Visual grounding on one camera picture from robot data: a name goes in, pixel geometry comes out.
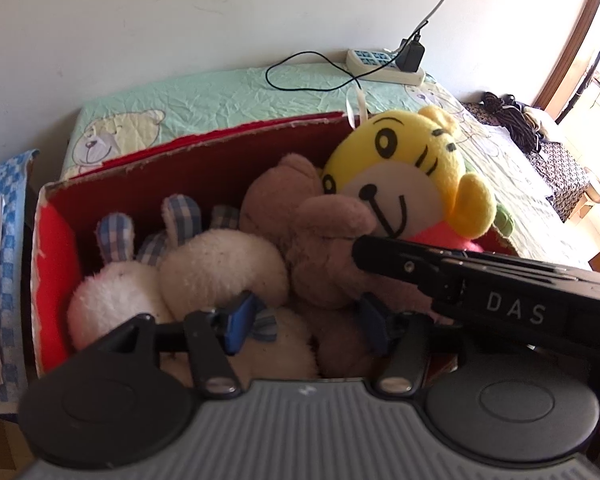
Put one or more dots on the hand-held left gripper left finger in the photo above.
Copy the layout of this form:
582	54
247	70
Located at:
240	322

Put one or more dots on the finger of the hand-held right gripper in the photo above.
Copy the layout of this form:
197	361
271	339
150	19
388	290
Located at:
400	260

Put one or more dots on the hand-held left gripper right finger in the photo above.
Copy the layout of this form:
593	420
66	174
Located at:
375	321

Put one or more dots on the cream plush rabbit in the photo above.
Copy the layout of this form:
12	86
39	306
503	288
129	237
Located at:
220	270

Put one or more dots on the brown teddy bear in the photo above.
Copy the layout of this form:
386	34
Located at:
320	260

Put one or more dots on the yellow plush tiger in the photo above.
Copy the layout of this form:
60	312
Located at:
395	160

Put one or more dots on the white plush rabbit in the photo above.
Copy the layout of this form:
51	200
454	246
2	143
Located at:
115	300

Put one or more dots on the red cardboard box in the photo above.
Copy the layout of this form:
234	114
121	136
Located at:
195	170

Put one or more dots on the green bear-print desktop cover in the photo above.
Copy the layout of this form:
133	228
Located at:
220	95

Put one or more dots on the small pale bowl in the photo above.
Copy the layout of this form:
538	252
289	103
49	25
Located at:
595	187

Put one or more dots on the black patterned cloth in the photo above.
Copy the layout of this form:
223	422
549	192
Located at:
560	170

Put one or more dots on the white power strip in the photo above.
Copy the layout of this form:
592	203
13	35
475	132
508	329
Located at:
375	62

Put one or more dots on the black charger adapter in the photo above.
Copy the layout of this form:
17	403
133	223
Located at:
411	57

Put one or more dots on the blue checkered cloth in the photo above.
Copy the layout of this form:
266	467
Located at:
17	200

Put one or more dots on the wooden door frame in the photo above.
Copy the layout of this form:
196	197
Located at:
580	25

